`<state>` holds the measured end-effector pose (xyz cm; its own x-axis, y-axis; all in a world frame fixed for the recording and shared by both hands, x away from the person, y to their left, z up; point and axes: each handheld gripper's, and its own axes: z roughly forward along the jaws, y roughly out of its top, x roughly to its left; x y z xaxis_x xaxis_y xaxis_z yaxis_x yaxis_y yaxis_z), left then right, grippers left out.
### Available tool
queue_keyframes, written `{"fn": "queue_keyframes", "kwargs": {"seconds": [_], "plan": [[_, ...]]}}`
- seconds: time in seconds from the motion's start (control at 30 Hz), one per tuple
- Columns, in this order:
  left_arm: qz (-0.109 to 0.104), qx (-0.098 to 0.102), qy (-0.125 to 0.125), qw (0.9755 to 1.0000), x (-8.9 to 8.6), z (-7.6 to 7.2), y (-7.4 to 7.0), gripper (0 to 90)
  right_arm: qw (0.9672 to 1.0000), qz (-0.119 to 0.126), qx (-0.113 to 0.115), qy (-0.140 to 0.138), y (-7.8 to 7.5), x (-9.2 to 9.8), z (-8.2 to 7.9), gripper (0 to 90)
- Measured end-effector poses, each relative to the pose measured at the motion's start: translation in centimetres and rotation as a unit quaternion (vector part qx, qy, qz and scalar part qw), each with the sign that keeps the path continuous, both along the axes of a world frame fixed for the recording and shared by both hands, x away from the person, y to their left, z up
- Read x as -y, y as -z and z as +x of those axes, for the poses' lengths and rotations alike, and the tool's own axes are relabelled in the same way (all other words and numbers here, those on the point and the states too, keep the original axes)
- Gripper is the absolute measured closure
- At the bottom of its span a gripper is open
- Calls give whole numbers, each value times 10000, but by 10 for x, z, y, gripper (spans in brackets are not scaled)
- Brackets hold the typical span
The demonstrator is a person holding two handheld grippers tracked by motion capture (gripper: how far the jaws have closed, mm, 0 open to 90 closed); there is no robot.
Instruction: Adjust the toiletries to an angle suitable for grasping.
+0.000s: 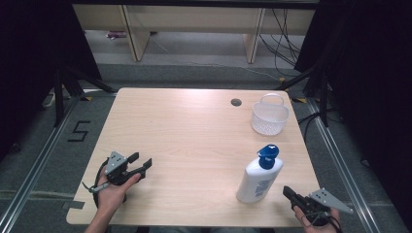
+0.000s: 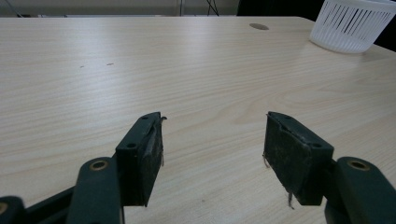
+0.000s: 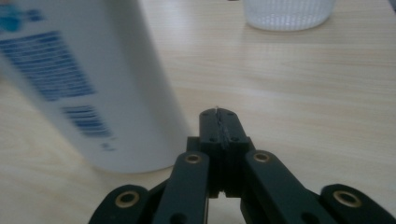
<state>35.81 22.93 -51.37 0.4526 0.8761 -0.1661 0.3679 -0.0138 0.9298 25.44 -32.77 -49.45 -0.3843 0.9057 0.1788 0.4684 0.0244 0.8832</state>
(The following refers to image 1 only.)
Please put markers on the black curtain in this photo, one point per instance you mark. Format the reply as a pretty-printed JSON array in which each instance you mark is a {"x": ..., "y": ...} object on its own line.
[
  {"x": 372, "y": 81},
  {"x": 35, "y": 64}
]

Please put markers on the light wooden desk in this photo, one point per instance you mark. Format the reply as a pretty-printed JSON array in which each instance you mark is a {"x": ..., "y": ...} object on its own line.
[{"x": 194, "y": 19}]

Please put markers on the person's right hand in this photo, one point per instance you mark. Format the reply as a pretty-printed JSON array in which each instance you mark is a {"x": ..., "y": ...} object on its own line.
[{"x": 312, "y": 226}]

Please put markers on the grey tape strip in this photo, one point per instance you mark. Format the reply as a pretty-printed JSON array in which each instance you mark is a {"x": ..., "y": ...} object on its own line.
[{"x": 73, "y": 205}]

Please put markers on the person's left hand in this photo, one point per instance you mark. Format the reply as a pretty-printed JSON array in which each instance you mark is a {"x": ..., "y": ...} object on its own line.
[{"x": 113, "y": 194}]

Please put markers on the metal floor rail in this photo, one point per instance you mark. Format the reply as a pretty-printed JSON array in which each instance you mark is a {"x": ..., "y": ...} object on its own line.
[
  {"x": 35, "y": 161},
  {"x": 340, "y": 161}
]

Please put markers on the pink and white small item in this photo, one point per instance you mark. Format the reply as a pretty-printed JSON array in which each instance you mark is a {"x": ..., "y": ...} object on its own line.
[{"x": 115, "y": 34}]

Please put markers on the white bottle with blue pump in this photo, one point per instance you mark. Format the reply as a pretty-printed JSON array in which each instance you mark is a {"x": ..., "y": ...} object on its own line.
[{"x": 259, "y": 181}]

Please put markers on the black metal stand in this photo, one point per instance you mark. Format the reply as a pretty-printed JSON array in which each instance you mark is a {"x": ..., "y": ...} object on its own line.
[
  {"x": 324, "y": 97},
  {"x": 59, "y": 97}
]

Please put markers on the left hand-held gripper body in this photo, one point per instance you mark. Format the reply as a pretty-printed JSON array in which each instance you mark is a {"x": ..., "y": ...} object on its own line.
[{"x": 115, "y": 163}]

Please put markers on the yellow black tape piece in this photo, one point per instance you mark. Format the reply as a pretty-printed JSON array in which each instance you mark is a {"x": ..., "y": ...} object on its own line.
[
  {"x": 299, "y": 100},
  {"x": 86, "y": 98}
]

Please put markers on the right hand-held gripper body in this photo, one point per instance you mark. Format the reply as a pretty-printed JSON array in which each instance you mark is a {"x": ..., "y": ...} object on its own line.
[{"x": 315, "y": 204}]

